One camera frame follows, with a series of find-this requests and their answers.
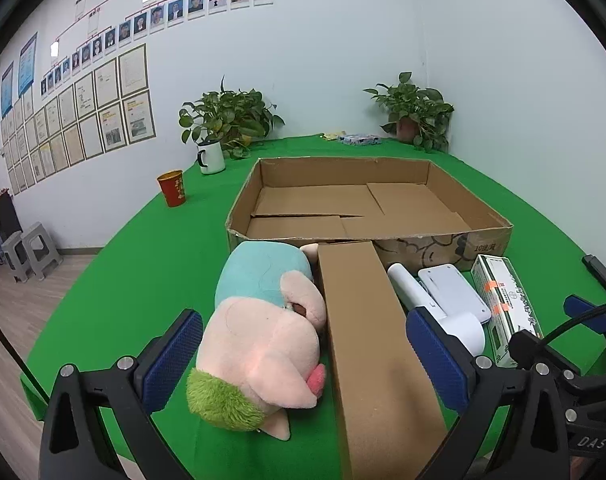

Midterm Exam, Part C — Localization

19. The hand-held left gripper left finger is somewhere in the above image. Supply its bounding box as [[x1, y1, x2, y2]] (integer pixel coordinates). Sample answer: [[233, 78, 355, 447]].
[[38, 308, 206, 480]]

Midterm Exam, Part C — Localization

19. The large cardboard box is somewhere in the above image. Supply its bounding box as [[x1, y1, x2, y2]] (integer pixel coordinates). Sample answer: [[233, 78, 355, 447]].
[[225, 156, 514, 273]]

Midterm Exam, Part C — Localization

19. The grey plastic stool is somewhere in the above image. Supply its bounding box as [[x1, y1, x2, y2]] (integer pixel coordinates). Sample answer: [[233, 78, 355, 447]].
[[20, 222, 64, 281], [0, 232, 34, 283]]

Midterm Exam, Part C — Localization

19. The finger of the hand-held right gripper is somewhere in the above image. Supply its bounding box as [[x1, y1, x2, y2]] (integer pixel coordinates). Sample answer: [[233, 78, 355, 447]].
[[582, 255, 606, 302], [563, 296, 606, 342]]

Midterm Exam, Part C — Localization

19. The green table cloth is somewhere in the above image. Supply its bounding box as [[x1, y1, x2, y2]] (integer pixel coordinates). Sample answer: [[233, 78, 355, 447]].
[[20, 132, 606, 480]]

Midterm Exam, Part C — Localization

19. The flat white device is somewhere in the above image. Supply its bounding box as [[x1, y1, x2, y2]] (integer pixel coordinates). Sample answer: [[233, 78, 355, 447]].
[[417, 265, 492, 323]]

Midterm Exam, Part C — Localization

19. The white enamel mug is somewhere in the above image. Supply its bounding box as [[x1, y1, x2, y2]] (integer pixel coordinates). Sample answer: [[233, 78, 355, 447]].
[[197, 140, 227, 175]]

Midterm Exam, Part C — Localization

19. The white hair dryer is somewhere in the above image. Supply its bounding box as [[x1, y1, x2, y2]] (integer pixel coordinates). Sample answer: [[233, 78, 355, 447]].
[[387, 262, 485, 356]]

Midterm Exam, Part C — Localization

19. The black cabinet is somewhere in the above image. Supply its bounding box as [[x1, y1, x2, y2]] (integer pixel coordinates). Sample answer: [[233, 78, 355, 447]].
[[0, 194, 22, 246]]

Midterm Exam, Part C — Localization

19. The row of wall portrait photos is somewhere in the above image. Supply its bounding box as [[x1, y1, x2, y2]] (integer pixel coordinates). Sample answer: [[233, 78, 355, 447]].
[[40, 0, 275, 101]]

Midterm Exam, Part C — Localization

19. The long brown cardboard box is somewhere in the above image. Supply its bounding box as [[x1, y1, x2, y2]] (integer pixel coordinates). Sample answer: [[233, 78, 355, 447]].
[[317, 241, 449, 480]]

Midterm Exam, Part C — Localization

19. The wall of framed certificates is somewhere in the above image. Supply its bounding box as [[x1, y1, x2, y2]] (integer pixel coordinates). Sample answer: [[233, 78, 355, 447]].
[[0, 44, 157, 196]]

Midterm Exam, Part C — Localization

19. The white and green medicine box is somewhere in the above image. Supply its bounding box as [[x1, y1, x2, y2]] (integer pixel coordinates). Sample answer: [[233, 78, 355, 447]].
[[470, 254, 543, 368]]

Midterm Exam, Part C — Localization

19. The pink and teal plush toy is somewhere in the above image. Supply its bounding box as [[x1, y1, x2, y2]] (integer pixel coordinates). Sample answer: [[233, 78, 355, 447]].
[[185, 241, 329, 442]]

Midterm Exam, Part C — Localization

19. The terracotta plant pot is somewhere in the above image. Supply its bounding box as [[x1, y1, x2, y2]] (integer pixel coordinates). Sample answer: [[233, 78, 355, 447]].
[[396, 117, 420, 142]]

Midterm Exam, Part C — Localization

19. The leafy green plant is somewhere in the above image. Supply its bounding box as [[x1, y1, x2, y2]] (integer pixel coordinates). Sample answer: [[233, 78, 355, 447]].
[[363, 72, 455, 153], [179, 76, 285, 160]]

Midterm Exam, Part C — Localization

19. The blue wall poster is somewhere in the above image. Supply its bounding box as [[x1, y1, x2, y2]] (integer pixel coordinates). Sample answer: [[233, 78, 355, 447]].
[[19, 32, 38, 92], [1, 62, 14, 120]]

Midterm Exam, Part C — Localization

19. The black cable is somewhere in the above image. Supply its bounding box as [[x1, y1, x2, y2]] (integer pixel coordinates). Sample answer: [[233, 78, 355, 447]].
[[540, 297, 606, 348]]

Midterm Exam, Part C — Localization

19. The red paper cup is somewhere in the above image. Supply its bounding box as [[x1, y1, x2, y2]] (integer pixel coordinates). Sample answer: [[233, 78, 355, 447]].
[[157, 170, 186, 208]]

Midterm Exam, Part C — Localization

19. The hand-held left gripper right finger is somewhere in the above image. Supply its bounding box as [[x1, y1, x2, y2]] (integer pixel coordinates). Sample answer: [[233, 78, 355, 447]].
[[405, 305, 570, 480]]

